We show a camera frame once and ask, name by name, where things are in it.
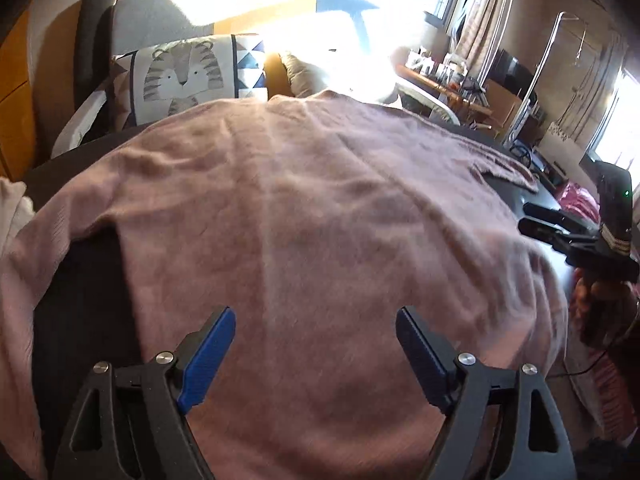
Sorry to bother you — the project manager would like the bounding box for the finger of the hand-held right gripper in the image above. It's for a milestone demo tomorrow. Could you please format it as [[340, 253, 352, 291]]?
[[522, 202, 597, 236], [517, 218, 597, 262]]

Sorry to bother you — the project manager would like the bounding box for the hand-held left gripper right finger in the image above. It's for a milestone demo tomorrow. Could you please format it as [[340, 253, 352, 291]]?
[[395, 305, 576, 480]]

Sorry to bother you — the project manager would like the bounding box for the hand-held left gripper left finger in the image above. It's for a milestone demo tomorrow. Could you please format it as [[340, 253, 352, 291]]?
[[52, 305, 237, 480]]

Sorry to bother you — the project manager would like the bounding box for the pink knitted sweater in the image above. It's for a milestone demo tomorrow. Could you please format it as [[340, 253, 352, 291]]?
[[0, 89, 571, 480]]

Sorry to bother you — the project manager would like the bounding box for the metal clothes rack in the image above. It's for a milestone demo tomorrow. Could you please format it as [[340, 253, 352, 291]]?
[[505, 10, 601, 151]]

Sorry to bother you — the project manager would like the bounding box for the person's right hand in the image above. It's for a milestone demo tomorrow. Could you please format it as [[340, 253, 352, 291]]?
[[570, 269, 640, 350]]

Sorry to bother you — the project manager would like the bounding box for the white flowered board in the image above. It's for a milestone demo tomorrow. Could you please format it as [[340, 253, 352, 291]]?
[[537, 122, 581, 161]]

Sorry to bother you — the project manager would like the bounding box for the black television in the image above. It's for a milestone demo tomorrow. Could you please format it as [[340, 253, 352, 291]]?
[[487, 47, 533, 96]]

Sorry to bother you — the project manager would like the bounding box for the cluttered wooden side table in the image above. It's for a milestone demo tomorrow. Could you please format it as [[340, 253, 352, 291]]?
[[407, 47, 488, 93]]

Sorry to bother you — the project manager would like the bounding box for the beige patterned curtain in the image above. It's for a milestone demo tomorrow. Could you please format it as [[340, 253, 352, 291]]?
[[450, 0, 518, 66]]

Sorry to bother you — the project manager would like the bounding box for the white folded knitted sweater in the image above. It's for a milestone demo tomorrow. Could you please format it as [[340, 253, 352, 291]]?
[[0, 177, 36, 256]]

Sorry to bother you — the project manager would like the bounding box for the tiger print cushion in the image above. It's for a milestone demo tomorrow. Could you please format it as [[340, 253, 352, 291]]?
[[112, 34, 268, 128]]

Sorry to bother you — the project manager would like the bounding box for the grey deer print cushion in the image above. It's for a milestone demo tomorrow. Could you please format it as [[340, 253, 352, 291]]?
[[277, 50, 351, 98]]

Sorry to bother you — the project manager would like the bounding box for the wooden wardrobe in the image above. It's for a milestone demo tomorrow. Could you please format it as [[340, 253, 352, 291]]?
[[0, 10, 38, 181]]

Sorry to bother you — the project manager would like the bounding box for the grey yellow blue sofa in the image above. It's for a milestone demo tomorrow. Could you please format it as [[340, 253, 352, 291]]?
[[50, 0, 461, 161]]

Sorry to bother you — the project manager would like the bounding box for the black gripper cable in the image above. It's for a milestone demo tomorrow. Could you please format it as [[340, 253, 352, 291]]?
[[550, 347, 608, 377]]

